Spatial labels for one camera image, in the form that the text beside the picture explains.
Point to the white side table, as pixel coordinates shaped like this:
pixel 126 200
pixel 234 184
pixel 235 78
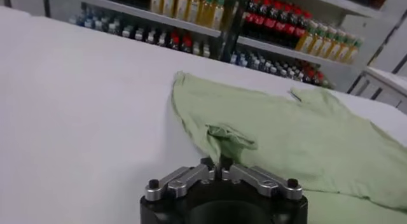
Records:
pixel 384 82

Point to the beverage cooler with blue bottles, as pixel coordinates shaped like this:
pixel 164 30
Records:
pixel 152 16

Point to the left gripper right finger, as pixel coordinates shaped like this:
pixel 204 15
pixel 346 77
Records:
pixel 264 182

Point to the light green polo shirt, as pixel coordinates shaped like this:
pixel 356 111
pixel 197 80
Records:
pixel 286 133

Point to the beverage cooler with beige-label bottles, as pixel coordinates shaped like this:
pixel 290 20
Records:
pixel 302 53

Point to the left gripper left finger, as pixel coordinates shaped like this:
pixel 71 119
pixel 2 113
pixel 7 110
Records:
pixel 181 180

